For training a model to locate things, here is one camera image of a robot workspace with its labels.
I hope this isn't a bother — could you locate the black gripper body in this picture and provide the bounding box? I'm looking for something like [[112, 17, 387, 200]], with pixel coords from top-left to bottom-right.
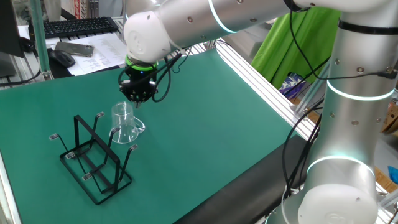
[[124, 67, 157, 95]]

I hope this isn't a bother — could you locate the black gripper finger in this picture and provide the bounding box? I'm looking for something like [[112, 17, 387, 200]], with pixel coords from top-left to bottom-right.
[[119, 80, 139, 108], [137, 82, 159, 108]]

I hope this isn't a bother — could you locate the clear glass cup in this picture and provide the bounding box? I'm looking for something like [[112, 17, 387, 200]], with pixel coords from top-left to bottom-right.
[[111, 101, 146, 145]]

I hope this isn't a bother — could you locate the white printed paper sheet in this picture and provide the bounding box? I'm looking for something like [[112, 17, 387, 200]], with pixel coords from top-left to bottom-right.
[[46, 32, 128, 77]]

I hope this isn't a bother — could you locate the green table mat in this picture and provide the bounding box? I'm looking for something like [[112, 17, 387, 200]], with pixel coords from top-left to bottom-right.
[[0, 48, 301, 224]]

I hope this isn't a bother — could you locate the grey smartphone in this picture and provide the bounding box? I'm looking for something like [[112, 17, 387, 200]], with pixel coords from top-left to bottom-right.
[[54, 41, 95, 57]]

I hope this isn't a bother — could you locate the black mouse pad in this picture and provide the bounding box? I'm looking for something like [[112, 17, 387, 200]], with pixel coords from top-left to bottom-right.
[[46, 48, 121, 79]]

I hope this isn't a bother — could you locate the black computer mouse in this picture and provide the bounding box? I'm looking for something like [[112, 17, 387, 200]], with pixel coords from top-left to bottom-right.
[[49, 49, 76, 68]]

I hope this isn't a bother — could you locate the black keyboard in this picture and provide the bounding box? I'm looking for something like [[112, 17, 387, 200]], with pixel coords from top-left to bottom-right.
[[28, 16, 119, 40]]

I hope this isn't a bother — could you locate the black computer monitor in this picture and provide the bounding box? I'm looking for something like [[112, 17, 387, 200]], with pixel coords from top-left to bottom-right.
[[0, 0, 25, 78]]

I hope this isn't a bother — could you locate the blue white patterned bag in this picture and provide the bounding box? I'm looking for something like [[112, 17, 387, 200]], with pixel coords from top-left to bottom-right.
[[279, 72, 307, 100]]

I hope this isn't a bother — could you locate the black table mat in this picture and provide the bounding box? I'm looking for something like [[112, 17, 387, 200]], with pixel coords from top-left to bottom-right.
[[174, 134, 315, 224]]

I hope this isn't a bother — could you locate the bright green cloth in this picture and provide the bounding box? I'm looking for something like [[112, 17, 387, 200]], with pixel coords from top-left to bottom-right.
[[251, 6, 341, 90]]

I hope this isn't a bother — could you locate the labelled cardboard box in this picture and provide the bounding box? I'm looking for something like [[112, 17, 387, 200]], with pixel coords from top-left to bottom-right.
[[381, 101, 398, 135]]

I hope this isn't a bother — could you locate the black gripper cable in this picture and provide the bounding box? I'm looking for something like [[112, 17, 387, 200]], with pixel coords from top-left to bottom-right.
[[117, 51, 192, 103]]

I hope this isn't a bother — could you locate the black wire cup rack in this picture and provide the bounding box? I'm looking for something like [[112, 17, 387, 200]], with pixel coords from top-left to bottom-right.
[[49, 111, 139, 206]]

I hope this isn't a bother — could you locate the aluminium frame post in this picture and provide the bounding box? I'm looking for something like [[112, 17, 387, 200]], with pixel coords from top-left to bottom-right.
[[28, 0, 53, 81], [292, 62, 330, 121]]

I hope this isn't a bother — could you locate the black desk cable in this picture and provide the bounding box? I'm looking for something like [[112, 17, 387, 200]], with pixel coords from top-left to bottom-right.
[[0, 70, 43, 88]]

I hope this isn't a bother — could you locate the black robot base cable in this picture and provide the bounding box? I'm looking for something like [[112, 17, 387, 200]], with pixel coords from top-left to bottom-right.
[[281, 98, 326, 200]]

